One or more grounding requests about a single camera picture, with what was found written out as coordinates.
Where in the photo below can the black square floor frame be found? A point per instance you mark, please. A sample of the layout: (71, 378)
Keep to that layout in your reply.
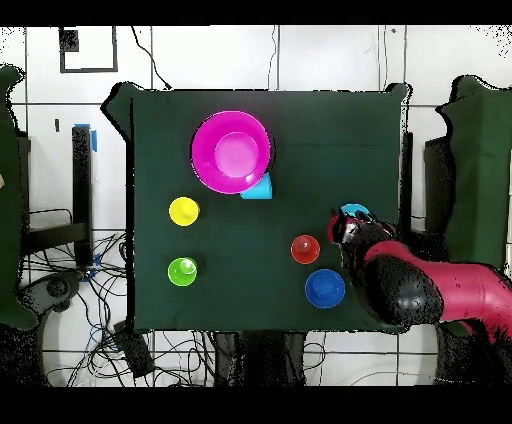
(88, 70)

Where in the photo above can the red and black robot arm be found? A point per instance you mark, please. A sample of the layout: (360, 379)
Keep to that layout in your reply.
(440, 280)

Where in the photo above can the dark blue ribbed bowl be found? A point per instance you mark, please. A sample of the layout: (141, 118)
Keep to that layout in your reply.
(324, 288)

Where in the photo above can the light blue ribbed bowl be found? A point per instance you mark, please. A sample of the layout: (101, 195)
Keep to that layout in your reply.
(354, 208)

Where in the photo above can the orange cup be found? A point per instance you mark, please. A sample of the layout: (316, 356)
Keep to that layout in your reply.
(305, 248)

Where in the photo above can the yellow cup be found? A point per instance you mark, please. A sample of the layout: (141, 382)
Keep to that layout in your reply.
(184, 211)

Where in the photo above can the black bench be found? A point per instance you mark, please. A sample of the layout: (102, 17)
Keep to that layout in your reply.
(82, 192)

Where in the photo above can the black box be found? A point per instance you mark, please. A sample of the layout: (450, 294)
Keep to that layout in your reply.
(134, 350)

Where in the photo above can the black office chair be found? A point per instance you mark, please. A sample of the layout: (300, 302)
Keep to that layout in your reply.
(52, 288)

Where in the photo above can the green cup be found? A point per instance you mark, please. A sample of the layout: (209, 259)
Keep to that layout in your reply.
(182, 271)

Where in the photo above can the blue tape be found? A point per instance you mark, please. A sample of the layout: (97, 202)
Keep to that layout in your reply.
(93, 140)

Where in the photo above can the dark green tablecloth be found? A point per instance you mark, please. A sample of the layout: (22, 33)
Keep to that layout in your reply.
(240, 260)

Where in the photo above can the large pink bowl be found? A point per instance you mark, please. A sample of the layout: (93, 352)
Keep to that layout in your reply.
(230, 152)

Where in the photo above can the light blue cup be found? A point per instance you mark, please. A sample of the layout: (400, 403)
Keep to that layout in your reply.
(262, 191)

